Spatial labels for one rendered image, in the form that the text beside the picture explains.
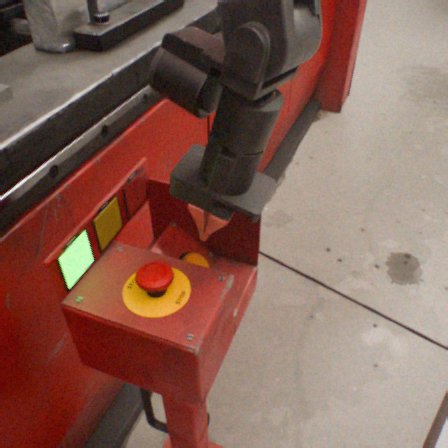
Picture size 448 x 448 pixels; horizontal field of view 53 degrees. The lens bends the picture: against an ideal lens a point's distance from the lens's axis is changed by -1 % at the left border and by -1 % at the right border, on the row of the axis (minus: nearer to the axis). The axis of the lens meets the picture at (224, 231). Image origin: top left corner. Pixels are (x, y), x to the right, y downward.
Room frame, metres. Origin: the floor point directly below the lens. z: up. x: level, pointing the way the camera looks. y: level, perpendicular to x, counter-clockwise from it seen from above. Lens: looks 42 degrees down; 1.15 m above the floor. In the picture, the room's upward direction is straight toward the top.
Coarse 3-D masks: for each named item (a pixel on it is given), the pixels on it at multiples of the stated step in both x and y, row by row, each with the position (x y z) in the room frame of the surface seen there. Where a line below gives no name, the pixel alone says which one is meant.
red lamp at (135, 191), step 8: (136, 176) 0.46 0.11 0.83; (128, 184) 0.44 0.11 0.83; (136, 184) 0.45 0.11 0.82; (144, 184) 0.47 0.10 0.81; (128, 192) 0.44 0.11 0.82; (136, 192) 0.45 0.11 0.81; (144, 192) 0.47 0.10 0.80; (128, 200) 0.43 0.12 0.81; (136, 200) 0.45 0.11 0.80; (144, 200) 0.47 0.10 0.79; (128, 208) 0.43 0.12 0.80; (136, 208) 0.45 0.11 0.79
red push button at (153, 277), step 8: (144, 264) 0.33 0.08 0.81; (152, 264) 0.33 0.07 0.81; (160, 264) 0.33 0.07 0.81; (136, 272) 0.32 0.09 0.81; (144, 272) 0.32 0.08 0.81; (152, 272) 0.32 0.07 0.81; (160, 272) 0.32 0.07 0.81; (168, 272) 0.32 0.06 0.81; (136, 280) 0.31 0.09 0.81; (144, 280) 0.31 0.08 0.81; (152, 280) 0.31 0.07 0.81; (160, 280) 0.31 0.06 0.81; (168, 280) 0.31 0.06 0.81; (144, 288) 0.30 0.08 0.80; (152, 288) 0.30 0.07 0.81; (160, 288) 0.30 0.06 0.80; (152, 296) 0.31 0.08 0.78; (160, 296) 0.31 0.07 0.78
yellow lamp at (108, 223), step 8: (112, 208) 0.40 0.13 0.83; (104, 216) 0.39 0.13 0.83; (112, 216) 0.40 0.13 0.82; (120, 216) 0.41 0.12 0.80; (96, 224) 0.37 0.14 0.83; (104, 224) 0.39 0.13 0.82; (112, 224) 0.40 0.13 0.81; (120, 224) 0.41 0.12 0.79; (104, 232) 0.38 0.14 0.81; (112, 232) 0.40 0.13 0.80; (104, 240) 0.38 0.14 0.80
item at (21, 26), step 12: (0, 12) 0.98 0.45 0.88; (12, 12) 0.99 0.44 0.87; (24, 12) 1.02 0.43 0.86; (0, 24) 0.98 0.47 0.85; (12, 24) 0.98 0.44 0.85; (24, 24) 0.97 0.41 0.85; (0, 36) 1.00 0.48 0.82; (12, 36) 0.97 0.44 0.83; (24, 36) 0.96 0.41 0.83; (0, 48) 1.00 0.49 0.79; (12, 48) 0.99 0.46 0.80
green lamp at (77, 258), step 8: (80, 240) 0.35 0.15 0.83; (72, 248) 0.33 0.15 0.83; (80, 248) 0.34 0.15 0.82; (88, 248) 0.35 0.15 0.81; (64, 256) 0.32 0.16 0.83; (72, 256) 0.33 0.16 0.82; (80, 256) 0.34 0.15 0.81; (88, 256) 0.35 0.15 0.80; (64, 264) 0.32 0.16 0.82; (72, 264) 0.33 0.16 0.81; (80, 264) 0.34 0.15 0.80; (88, 264) 0.35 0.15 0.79; (64, 272) 0.32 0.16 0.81; (72, 272) 0.32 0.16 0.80; (80, 272) 0.33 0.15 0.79; (72, 280) 0.32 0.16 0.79
